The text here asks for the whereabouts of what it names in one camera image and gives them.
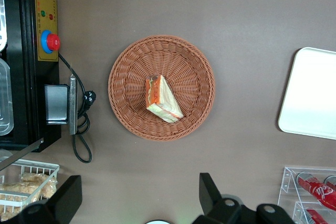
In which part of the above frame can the clear acrylic bottle rack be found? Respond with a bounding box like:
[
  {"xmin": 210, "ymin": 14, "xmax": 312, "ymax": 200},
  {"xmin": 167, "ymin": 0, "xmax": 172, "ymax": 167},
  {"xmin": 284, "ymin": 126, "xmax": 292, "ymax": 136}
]
[{"xmin": 277, "ymin": 166, "xmax": 336, "ymax": 224}]

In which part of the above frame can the black sealing machine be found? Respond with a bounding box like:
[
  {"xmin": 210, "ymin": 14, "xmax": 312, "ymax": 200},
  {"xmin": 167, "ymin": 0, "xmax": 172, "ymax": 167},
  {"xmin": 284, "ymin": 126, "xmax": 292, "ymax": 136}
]
[{"xmin": 0, "ymin": 0, "xmax": 79, "ymax": 153}]

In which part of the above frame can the triangular sandwich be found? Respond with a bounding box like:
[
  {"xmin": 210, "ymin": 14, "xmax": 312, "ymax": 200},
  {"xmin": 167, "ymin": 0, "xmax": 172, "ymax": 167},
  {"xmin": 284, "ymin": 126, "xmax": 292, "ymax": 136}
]
[{"xmin": 145, "ymin": 74, "xmax": 184, "ymax": 124}]

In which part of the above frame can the foil tray in sealer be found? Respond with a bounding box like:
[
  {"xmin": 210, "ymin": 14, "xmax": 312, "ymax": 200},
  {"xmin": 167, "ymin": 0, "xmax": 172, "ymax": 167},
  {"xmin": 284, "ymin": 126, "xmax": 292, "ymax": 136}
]
[
  {"xmin": 0, "ymin": 0, "xmax": 7, "ymax": 51},
  {"xmin": 0, "ymin": 58, "xmax": 14, "ymax": 136}
]

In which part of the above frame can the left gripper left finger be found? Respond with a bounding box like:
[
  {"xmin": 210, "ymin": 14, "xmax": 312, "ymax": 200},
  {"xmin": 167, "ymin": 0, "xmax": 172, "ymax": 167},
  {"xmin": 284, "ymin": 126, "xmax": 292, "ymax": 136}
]
[{"xmin": 15, "ymin": 175, "xmax": 82, "ymax": 224}]

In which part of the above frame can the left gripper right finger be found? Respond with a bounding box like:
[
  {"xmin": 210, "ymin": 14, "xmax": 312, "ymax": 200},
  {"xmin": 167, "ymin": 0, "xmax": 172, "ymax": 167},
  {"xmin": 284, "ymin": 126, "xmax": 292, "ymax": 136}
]
[{"xmin": 193, "ymin": 173, "xmax": 242, "ymax": 224}]

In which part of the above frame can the black power cable with plug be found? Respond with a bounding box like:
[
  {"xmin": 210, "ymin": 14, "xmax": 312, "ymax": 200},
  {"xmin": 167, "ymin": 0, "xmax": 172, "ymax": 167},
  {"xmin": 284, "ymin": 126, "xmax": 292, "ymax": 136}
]
[{"xmin": 58, "ymin": 52, "xmax": 97, "ymax": 164}]

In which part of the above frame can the white wire basket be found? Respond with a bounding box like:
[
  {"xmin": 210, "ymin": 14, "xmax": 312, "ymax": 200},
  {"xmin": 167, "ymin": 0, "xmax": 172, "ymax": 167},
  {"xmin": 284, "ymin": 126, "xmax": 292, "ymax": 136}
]
[{"xmin": 0, "ymin": 157, "xmax": 60, "ymax": 218}]

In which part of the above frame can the cream plastic tray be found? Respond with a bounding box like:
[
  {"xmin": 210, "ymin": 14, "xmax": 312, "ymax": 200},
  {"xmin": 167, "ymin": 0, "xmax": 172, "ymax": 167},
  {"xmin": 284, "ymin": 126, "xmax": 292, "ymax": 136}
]
[{"xmin": 277, "ymin": 47, "xmax": 336, "ymax": 141}]

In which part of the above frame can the brown wicker basket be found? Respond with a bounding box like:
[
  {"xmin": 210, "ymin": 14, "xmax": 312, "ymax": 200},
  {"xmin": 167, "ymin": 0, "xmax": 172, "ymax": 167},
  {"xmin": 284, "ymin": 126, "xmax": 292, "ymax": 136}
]
[{"xmin": 107, "ymin": 34, "xmax": 215, "ymax": 142}]

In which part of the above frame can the rice crisp snack pack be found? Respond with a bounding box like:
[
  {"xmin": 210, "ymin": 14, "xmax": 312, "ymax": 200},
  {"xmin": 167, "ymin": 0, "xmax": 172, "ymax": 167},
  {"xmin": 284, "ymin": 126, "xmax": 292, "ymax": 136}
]
[
  {"xmin": 0, "ymin": 202, "xmax": 25, "ymax": 221},
  {"xmin": 20, "ymin": 172, "xmax": 58, "ymax": 199},
  {"xmin": 0, "ymin": 182, "xmax": 43, "ymax": 204}
]

